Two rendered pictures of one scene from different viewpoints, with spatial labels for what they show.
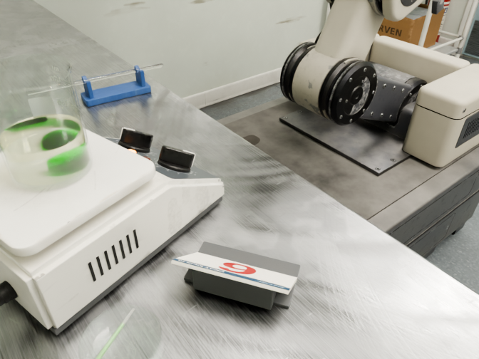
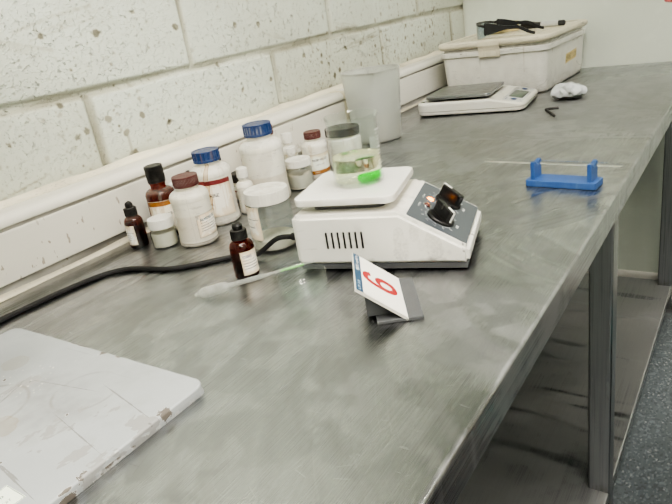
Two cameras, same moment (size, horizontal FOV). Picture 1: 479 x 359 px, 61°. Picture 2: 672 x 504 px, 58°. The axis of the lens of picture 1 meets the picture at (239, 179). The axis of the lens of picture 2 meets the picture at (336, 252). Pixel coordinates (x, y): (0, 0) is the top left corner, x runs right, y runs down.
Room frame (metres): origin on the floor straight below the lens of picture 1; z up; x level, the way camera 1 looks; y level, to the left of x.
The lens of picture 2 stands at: (0.04, -0.53, 1.03)
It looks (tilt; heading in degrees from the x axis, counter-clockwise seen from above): 22 degrees down; 75
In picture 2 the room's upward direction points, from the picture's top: 9 degrees counter-clockwise
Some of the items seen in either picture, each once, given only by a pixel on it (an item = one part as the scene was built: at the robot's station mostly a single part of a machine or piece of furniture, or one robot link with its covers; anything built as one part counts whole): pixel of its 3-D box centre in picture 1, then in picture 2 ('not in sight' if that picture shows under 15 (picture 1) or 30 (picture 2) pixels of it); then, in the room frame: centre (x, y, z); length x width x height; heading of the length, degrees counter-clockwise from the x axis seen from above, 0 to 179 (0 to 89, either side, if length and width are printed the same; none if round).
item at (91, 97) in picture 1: (115, 84); (563, 173); (0.58, 0.19, 0.77); 0.10 x 0.03 x 0.04; 122
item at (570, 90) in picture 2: not in sight; (568, 90); (0.99, 0.72, 0.77); 0.08 x 0.08 x 0.04; 44
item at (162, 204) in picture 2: not in sight; (161, 200); (0.03, 0.41, 0.80); 0.04 x 0.04 x 0.11
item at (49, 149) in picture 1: (42, 126); (354, 150); (0.26, 0.14, 0.88); 0.07 x 0.06 x 0.08; 59
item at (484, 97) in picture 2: not in sight; (477, 98); (0.83, 0.85, 0.77); 0.26 x 0.19 x 0.05; 134
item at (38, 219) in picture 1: (50, 177); (355, 186); (0.25, 0.15, 0.83); 0.12 x 0.12 x 0.01; 54
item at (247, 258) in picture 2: not in sight; (241, 248); (0.11, 0.16, 0.79); 0.03 x 0.03 x 0.07
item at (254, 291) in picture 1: (240, 264); (385, 284); (0.22, 0.00, 0.77); 0.09 x 0.06 x 0.04; 72
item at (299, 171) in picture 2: not in sight; (299, 173); (0.27, 0.50, 0.78); 0.05 x 0.05 x 0.05
